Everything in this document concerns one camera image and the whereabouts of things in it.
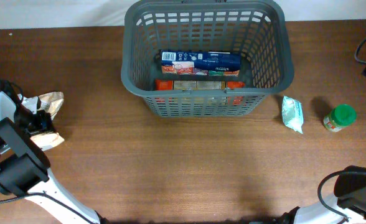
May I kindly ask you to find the beige paper pouch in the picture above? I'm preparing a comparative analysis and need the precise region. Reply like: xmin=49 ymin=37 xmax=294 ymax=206
xmin=30 ymin=91 xmax=64 ymax=151

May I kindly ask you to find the green lid jar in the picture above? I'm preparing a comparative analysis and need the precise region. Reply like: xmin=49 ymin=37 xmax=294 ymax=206
xmin=323 ymin=104 xmax=357 ymax=133

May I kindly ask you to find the pale green wipes packet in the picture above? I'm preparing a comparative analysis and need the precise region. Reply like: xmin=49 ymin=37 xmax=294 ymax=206
xmin=281 ymin=96 xmax=304 ymax=134

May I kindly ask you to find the orange spaghetti packet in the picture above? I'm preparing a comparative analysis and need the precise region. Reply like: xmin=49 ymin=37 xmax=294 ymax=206
xmin=155 ymin=80 xmax=245 ymax=105

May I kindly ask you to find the blue tissue box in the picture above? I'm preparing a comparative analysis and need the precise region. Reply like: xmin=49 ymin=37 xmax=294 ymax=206
xmin=160 ymin=50 xmax=242 ymax=77

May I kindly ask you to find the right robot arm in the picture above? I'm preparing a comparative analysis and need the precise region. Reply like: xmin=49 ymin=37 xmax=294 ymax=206
xmin=274 ymin=166 xmax=366 ymax=224

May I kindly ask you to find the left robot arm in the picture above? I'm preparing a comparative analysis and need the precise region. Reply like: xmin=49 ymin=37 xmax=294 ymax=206
xmin=0 ymin=87 xmax=108 ymax=223

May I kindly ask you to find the grey plastic basket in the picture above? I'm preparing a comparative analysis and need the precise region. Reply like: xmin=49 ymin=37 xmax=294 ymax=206
xmin=121 ymin=0 xmax=294 ymax=117

